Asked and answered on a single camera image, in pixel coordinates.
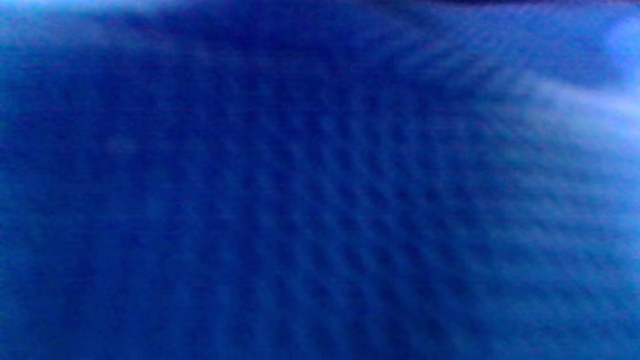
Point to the blue t-shirt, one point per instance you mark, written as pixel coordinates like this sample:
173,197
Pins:
300,190

